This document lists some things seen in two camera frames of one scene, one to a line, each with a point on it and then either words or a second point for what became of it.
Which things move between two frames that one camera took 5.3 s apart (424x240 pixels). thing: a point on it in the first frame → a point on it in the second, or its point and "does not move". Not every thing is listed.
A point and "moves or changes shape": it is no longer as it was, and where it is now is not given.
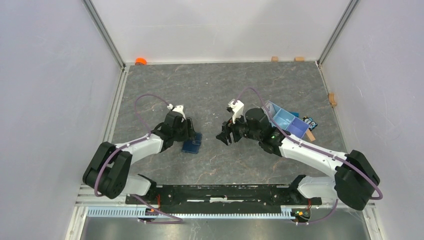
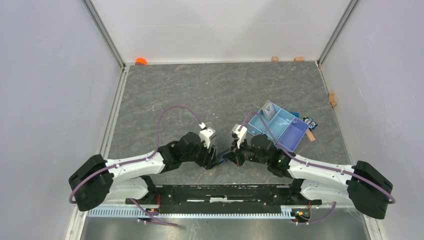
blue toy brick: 294,113 does not move
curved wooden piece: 331,99 does not move
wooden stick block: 310,135 does not move
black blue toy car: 309,120 does not move
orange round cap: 140,61 does not move
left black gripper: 189,132 → 209,160
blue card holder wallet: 192,145 moves or changes shape
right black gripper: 224,136 → 234,154
